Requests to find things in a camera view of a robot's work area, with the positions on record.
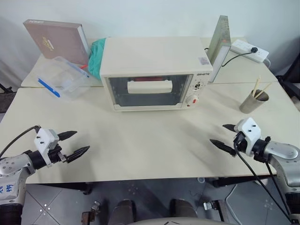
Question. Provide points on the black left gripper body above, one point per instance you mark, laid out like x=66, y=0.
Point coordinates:
x=55, y=154

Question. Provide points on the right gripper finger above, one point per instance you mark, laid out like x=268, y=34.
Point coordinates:
x=221, y=145
x=229, y=127

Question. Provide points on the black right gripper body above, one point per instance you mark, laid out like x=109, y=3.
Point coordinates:
x=241, y=144

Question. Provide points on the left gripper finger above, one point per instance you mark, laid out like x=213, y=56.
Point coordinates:
x=68, y=135
x=78, y=153

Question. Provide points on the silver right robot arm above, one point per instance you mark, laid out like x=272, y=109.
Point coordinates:
x=281, y=150

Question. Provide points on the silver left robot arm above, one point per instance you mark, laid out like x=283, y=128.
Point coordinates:
x=9, y=166

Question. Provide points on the cream red oven timer knob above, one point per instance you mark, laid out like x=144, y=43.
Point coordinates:
x=192, y=101

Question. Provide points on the cream toaster oven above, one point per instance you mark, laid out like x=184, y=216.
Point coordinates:
x=152, y=56

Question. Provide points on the stainless steel cup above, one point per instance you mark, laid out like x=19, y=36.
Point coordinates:
x=252, y=104

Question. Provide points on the wooden chopstick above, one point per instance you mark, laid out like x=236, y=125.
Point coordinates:
x=264, y=89
x=257, y=84

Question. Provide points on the grey table caster wheel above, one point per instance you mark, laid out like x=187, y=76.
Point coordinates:
x=95, y=205
x=208, y=206

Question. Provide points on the clear plastic box blue clips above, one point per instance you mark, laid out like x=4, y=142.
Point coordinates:
x=68, y=79

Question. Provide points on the black stand base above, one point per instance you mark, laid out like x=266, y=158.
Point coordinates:
x=289, y=86
x=5, y=87

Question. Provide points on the dark rounded shape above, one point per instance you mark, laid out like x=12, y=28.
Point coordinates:
x=125, y=211
x=182, y=208

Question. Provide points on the green cloth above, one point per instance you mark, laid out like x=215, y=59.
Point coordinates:
x=96, y=58

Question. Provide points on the black power plug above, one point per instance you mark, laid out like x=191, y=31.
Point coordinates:
x=254, y=50

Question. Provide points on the white power strip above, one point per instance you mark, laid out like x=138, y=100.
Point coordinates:
x=241, y=47

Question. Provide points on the grey green standing book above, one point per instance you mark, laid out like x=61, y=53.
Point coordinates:
x=219, y=42

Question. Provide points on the brown hardcover book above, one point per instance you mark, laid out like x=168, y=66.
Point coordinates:
x=58, y=42

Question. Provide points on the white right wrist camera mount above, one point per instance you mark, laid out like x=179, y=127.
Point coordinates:
x=249, y=130

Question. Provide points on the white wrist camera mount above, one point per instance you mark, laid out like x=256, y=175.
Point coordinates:
x=249, y=130
x=43, y=140

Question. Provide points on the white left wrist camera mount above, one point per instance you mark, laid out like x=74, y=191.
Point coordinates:
x=43, y=140

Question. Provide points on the black table frame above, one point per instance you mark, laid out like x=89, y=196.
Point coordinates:
x=70, y=186

